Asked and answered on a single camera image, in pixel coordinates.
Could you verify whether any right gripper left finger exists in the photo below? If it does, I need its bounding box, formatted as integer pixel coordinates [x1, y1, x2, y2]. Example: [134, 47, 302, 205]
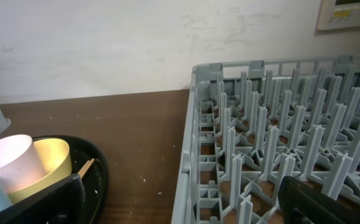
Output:
[0, 174, 85, 224]

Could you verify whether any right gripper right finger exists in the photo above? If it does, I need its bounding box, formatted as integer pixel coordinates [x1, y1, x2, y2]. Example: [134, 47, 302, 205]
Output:
[278, 176, 360, 224]

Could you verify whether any yellow bowl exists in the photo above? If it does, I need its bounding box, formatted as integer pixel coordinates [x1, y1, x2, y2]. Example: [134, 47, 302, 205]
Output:
[9, 138, 72, 204]

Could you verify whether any pink cup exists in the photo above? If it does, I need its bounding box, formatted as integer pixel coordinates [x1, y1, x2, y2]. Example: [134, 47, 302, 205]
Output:
[0, 134, 47, 193]

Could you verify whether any grey dishwasher rack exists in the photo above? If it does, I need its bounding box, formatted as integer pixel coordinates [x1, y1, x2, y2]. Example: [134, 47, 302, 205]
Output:
[171, 55, 360, 223]

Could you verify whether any round black serving tray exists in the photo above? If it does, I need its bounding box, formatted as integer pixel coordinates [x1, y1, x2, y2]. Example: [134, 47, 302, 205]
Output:
[33, 135, 110, 224]

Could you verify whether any wall control panel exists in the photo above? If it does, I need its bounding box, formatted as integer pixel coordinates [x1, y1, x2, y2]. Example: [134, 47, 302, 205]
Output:
[316, 0, 360, 30]

